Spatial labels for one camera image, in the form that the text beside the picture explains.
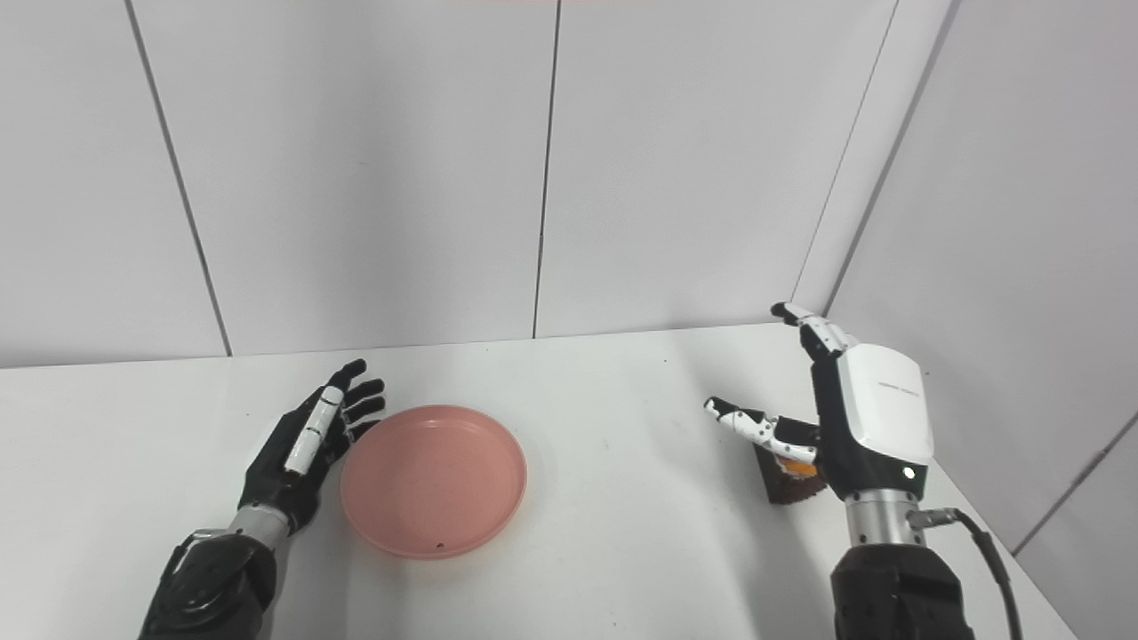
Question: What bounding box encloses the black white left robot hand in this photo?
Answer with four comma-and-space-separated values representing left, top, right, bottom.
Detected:
238, 359, 387, 535

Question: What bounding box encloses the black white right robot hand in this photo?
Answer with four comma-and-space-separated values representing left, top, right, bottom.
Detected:
704, 302, 936, 504

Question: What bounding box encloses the chocolate cake slice with fruit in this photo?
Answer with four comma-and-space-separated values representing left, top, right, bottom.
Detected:
754, 442, 828, 506

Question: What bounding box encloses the pink round plate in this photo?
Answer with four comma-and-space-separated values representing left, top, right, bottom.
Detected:
340, 404, 528, 560

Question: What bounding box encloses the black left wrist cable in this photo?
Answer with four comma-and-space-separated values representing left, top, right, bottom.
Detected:
167, 529, 234, 579

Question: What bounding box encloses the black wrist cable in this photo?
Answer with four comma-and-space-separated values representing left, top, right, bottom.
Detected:
167, 529, 234, 579
907, 507, 1023, 640

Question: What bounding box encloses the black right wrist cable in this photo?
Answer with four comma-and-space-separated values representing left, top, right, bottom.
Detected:
907, 507, 1023, 640

